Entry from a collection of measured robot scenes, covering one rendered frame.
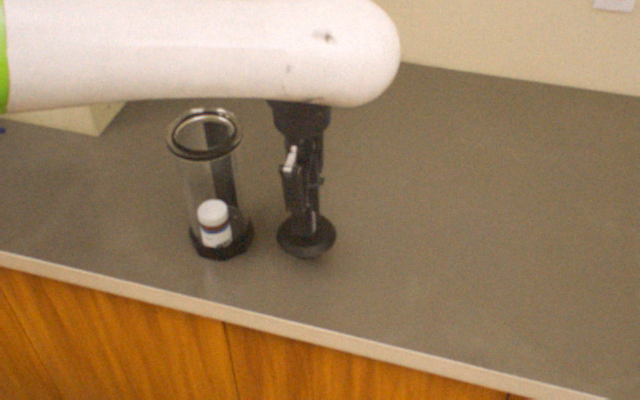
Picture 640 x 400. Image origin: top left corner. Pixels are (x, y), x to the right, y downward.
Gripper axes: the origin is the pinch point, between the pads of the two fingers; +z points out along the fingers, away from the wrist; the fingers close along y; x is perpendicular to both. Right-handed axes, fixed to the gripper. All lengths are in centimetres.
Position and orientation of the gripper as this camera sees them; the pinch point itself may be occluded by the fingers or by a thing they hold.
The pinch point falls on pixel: (305, 210)
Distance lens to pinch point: 99.7
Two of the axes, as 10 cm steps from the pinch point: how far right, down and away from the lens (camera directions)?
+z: 0.2, 7.3, 6.9
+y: -3.0, 6.6, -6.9
